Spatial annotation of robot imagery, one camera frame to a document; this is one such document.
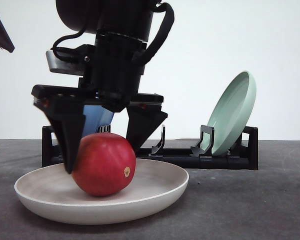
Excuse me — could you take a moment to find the black sleeved cable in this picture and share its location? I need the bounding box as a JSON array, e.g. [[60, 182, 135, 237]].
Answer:
[[132, 2, 175, 66]]

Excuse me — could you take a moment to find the red pomegranate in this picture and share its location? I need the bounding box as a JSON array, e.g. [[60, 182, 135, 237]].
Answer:
[[72, 132, 136, 197]]

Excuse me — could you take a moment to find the blue plate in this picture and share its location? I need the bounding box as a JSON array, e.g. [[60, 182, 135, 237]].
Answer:
[[81, 105, 114, 137]]

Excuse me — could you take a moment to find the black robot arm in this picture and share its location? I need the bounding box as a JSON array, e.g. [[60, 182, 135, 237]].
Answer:
[[31, 0, 168, 174]]

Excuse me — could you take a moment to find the black plastic dish rack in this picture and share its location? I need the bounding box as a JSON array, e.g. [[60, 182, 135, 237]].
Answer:
[[41, 125, 259, 172]]

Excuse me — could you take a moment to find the light green plate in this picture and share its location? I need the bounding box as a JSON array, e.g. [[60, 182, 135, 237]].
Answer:
[[201, 71, 257, 156]]

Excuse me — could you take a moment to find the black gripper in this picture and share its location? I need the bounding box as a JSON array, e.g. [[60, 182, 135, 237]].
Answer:
[[31, 34, 168, 174]]

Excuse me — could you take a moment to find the white plate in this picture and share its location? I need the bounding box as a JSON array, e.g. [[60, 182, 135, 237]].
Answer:
[[14, 159, 189, 225]]

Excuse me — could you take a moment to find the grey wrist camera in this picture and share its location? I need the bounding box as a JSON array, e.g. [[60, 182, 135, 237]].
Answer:
[[46, 44, 96, 76]]

